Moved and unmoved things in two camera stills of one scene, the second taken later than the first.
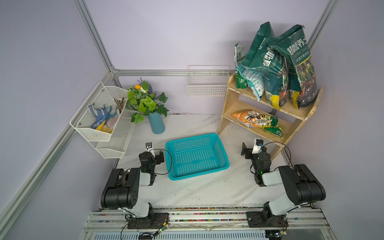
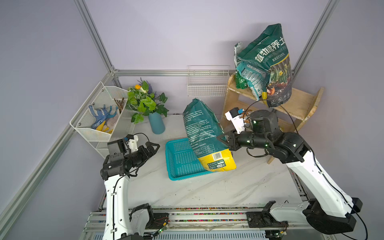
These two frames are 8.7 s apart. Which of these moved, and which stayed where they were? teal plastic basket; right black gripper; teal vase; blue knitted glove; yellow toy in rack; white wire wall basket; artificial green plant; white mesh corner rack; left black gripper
Moved: right black gripper; left black gripper
Stayed: artificial green plant; teal vase; teal plastic basket; yellow toy in rack; blue knitted glove; white mesh corner rack; white wire wall basket
